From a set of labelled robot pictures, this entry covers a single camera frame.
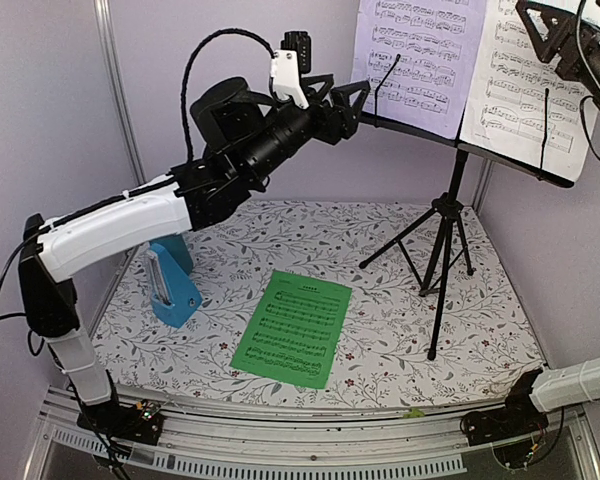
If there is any white sheet music page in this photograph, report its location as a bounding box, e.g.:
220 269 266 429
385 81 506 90
460 1 588 187

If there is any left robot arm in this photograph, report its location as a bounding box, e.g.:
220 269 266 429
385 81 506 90
7 75 371 434

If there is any purple paper sheet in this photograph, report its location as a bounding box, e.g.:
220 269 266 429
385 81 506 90
351 0 486 139

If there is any aluminium front rail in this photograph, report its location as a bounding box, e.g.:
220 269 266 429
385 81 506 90
22 384 600 480

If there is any left camera cable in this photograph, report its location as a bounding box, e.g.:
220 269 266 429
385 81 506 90
179 28 277 164

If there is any left aluminium frame post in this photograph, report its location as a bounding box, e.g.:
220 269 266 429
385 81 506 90
93 0 147 185

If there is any black music stand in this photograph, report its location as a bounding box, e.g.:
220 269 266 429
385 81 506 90
357 54 576 361

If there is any right aluminium frame post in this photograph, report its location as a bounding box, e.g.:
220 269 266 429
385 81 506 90
472 159 493 213

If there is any aluminium frame post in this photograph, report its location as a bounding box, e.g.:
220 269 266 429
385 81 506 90
93 0 147 185
472 159 493 213

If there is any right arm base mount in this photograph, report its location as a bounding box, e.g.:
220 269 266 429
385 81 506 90
460 369 549 446

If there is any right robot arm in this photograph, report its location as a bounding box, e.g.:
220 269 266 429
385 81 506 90
496 1 600 436

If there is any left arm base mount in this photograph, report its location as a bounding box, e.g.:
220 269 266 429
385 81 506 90
77 400 165 446

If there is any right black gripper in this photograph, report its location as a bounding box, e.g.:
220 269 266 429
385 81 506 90
512 0 600 122

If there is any blue metronome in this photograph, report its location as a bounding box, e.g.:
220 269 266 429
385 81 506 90
145 235 202 328

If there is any green paper sheet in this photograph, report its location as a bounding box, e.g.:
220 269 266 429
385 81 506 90
230 270 352 390

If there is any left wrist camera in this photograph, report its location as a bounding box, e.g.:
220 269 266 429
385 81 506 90
269 31 312 110

